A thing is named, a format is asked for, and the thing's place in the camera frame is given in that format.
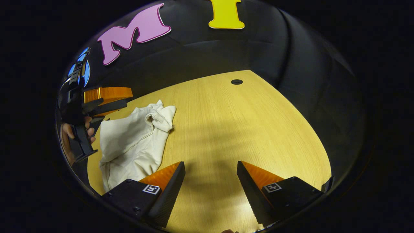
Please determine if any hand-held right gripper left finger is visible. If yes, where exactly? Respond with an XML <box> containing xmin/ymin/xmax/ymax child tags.
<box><xmin>101</xmin><ymin>161</ymin><xmax>186</xmax><ymax>228</ymax></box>

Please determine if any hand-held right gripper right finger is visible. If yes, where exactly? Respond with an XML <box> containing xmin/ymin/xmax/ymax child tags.
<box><xmin>237</xmin><ymin>161</ymin><xmax>324</xmax><ymax>227</ymax></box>

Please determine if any white garment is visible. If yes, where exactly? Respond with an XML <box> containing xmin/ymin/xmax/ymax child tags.
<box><xmin>99</xmin><ymin>100</ymin><xmax>177</xmax><ymax>192</ymax></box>

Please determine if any black backdrop cloth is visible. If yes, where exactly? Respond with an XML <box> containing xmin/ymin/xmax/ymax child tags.
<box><xmin>57</xmin><ymin>0</ymin><xmax>366</xmax><ymax>194</ymax></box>

